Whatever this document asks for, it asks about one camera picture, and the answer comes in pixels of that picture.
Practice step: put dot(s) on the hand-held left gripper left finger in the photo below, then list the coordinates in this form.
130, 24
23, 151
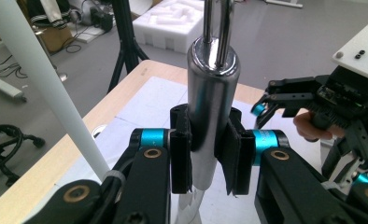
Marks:
180, 155

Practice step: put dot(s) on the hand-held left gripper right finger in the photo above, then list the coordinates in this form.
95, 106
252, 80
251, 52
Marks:
239, 161

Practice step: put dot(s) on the steel spatula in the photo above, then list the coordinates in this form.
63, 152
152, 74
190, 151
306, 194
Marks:
211, 93

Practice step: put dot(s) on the white hook stand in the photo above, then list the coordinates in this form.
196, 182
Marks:
39, 71

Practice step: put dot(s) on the white grid mat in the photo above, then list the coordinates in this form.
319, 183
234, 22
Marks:
154, 102

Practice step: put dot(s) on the white foam packing tray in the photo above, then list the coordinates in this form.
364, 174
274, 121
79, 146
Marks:
169, 25

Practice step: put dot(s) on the white flat board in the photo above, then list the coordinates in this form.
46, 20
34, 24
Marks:
90, 34

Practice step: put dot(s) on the cardboard box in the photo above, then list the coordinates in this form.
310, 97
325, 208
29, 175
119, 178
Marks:
56, 39

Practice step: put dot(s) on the white stand leg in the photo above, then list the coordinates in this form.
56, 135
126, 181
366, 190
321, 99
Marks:
3, 85

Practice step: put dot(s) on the striped dark and white cloth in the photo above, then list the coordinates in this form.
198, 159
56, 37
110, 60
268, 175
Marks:
48, 12

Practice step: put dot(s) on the black metal frame stand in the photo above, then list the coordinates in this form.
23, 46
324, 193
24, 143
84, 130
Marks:
127, 46

